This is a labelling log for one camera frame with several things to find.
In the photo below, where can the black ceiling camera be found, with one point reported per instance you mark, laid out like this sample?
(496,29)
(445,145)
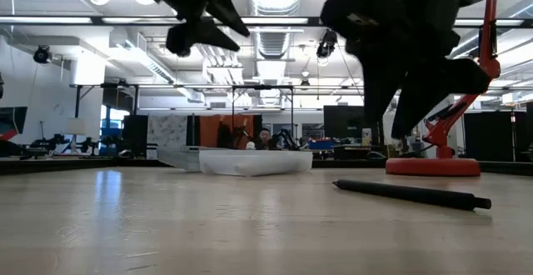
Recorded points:
(327,43)
(42,55)

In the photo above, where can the person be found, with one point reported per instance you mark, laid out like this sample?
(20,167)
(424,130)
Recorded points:
(264,138)

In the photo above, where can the black partition screen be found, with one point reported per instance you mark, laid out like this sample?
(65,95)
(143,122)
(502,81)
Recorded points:
(491,135)

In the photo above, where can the thick black marker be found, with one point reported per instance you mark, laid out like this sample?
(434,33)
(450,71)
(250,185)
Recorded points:
(416,194)

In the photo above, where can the blue storage box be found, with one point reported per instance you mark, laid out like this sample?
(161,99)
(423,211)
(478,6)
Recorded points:
(321,144)

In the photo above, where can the background black robot arm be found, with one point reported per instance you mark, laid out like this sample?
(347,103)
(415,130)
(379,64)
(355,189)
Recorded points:
(287,138)

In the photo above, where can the red desk lamp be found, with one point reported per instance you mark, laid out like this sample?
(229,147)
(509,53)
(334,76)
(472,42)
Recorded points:
(433,167)

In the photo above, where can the black metal stand frame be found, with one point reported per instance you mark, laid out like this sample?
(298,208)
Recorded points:
(262,87)

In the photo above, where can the black metal table frame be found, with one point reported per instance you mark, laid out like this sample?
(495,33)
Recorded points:
(83,164)

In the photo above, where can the orange partition panel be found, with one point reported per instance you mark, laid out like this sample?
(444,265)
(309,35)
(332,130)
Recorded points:
(208,131)

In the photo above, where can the translucent plastic supply box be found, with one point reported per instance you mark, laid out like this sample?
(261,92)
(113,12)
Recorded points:
(254,163)

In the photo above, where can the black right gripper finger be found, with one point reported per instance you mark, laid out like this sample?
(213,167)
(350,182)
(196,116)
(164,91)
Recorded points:
(441,83)
(381,87)

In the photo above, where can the black monitor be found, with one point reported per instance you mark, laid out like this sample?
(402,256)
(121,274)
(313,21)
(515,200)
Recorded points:
(343,123)

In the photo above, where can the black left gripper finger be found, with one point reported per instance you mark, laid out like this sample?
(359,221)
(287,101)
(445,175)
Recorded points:
(189,35)
(227,14)

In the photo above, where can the white cup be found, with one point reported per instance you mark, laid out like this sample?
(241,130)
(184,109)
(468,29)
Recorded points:
(250,146)

